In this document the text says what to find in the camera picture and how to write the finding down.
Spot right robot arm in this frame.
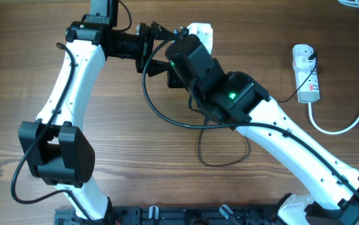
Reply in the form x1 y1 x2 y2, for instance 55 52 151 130
165 34 359 224

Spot white power strip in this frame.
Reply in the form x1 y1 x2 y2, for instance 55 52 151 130
292 44 320 104

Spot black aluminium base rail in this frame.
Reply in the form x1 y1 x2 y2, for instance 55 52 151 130
54 204 284 225

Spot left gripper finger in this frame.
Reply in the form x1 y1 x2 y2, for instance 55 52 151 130
151 21 176 41
148 59 171 77

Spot right black camera cable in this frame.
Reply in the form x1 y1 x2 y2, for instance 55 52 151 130
141 28 359 216

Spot black USB charging cable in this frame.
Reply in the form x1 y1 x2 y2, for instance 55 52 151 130
188 50 318 168

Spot white wall charger adapter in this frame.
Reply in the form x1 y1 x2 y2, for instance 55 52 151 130
293 54 315 72

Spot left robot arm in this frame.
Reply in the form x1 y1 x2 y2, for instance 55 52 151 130
19 1 173 224

